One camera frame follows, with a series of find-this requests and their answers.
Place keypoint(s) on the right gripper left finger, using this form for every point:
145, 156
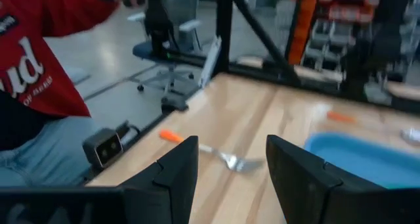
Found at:
177, 171

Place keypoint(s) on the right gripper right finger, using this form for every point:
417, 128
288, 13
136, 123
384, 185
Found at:
295, 178

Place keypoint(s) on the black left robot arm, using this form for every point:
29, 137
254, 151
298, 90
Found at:
370, 53

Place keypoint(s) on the blue plastic tray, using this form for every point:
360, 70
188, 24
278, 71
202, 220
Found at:
367, 161

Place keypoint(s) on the silver aluminium bar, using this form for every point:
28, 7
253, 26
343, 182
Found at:
210, 63

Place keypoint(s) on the blue office chair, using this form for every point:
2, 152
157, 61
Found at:
170, 53

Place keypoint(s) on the orange object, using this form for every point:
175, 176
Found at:
303, 23

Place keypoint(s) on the storage bin rack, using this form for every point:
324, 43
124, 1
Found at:
331, 27

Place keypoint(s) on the person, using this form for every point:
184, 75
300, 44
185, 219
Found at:
29, 69

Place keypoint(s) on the black bracket clamp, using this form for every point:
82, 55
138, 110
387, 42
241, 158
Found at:
174, 105

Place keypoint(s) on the small black camera box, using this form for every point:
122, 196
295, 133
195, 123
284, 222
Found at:
103, 147

